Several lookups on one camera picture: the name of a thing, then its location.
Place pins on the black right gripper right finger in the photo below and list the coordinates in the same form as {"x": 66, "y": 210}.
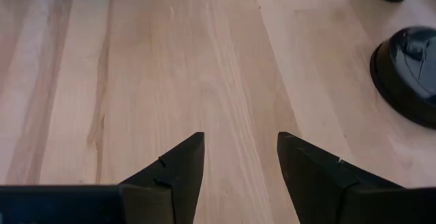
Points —
{"x": 313, "y": 183}

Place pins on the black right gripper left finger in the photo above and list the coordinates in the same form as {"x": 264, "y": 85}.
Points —
{"x": 177, "y": 183}

